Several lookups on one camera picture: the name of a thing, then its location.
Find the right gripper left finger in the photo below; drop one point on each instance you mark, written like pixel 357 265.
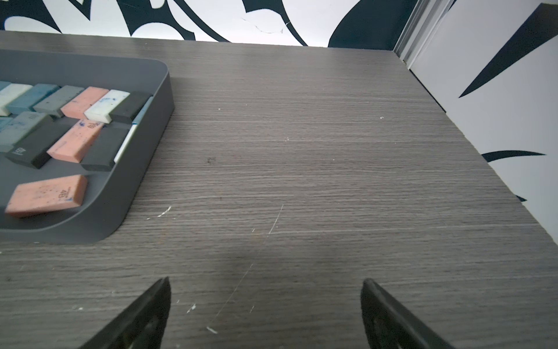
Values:
pixel 141 324

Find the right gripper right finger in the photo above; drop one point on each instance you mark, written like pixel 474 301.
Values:
pixel 389 324

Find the dark grey storage tray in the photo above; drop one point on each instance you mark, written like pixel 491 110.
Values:
pixel 109 195

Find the pink eraser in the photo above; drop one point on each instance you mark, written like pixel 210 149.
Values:
pixel 74 144
pixel 76 108
pixel 56 194

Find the black eraser pair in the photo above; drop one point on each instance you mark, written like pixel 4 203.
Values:
pixel 100 156
pixel 32 150

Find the blue eraser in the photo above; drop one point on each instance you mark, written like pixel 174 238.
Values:
pixel 29 99
pixel 142 112
pixel 4 121
pixel 4 84

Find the grey-blue eraser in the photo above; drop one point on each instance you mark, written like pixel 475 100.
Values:
pixel 22 126

